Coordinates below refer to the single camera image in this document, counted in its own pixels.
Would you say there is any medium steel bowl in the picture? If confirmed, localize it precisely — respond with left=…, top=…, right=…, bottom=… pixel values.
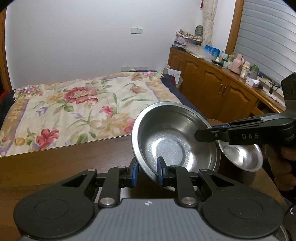
left=132, top=102, right=221, bottom=183

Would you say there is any person's right hand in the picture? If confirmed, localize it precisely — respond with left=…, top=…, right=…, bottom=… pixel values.
left=265, top=145, right=295, bottom=191

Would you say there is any small steel bowl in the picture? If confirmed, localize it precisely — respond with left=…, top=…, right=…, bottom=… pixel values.
left=218, top=141, right=263, bottom=172

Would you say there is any wooden sideboard cabinet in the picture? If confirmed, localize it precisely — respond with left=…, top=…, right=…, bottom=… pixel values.
left=168, top=48, right=285, bottom=123

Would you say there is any white tissue box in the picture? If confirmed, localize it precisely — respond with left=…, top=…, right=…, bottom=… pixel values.
left=245, top=77, right=260, bottom=88

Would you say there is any pink bottle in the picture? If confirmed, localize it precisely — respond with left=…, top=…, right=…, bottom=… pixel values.
left=230, top=54, right=244, bottom=75

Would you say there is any grey window blind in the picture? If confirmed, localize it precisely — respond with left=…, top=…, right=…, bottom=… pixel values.
left=235, top=0, right=296, bottom=83

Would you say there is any floral bed quilt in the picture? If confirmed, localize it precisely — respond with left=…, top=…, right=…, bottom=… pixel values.
left=1, top=72, right=192, bottom=157

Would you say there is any folded fabric pile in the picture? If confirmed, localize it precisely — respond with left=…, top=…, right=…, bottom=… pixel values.
left=174, top=29, right=203, bottom=46

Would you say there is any beige curtain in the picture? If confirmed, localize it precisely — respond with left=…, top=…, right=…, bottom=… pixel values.
left=202, top=0, right=218, bottom=47

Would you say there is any wooden louvered wardrobe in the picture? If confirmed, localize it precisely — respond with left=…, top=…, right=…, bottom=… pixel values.
left=0, top=9, right=14, bottom=121

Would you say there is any white wall switch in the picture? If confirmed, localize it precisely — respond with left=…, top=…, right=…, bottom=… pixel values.
left=131, top=27, right=144, bottom=35

